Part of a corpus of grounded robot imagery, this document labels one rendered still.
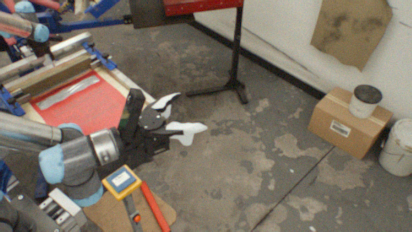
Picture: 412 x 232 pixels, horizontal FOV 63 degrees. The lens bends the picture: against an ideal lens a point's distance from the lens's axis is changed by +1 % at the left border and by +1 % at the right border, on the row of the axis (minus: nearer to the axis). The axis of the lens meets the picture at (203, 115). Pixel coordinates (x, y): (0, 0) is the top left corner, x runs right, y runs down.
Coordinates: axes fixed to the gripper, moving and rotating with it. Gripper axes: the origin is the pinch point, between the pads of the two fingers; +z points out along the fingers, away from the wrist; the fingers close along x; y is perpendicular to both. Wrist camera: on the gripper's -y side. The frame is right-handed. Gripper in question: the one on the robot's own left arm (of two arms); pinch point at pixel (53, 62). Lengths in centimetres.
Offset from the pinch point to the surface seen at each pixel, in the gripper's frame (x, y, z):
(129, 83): 30.0, -26.6, 12.9
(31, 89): 1.8, 16.1, 8.1
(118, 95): 30.0, -18.0, 16.3
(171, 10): -5, -90, 7
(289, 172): 104, -109, 112
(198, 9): 4, -106, 9
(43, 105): 9.4, 16.0, 15.3
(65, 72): 2.0, -3.6, 8.0
